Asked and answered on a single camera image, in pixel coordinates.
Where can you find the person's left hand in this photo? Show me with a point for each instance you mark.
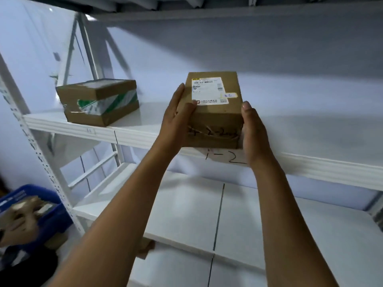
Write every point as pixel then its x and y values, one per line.
pixel 173 125

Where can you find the person's right hand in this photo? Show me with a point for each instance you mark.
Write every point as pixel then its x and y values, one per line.
pixel 255 137

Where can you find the handwritten cardboard box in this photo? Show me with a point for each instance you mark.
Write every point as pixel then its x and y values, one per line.
pixel 215 119

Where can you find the white shelf with thin edge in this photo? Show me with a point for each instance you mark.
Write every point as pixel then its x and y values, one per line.
pixel 185 212

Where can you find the green-taped cardboard box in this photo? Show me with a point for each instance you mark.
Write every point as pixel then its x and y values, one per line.
pixel 89 92

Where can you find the person's right forearm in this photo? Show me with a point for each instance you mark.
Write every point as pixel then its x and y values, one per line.
pixel 293 230

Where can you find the person's left forearm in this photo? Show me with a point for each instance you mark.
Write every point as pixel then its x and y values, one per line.
pixel 119 221

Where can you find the flat cardboard piece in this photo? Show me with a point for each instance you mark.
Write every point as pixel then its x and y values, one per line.
pixel 145 248

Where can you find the white perforated shelf upright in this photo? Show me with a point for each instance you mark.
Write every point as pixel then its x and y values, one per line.
pixel 33 140

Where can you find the white base shelf board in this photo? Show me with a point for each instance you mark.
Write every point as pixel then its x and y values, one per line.
pixel 179 272

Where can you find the blue plastic basket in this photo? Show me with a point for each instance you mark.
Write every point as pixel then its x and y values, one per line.
pixel 57 219

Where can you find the pile of small brown parcels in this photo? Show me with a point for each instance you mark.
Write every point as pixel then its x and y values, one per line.
pixel 24 218

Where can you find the black bag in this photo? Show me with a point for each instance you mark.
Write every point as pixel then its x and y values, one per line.
pixel 33 269

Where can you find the white rear shelf frame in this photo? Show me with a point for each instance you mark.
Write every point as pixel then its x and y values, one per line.
pixel 86 47

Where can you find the white wall socket with plug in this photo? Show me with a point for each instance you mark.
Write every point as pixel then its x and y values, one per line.
pixel 54 76

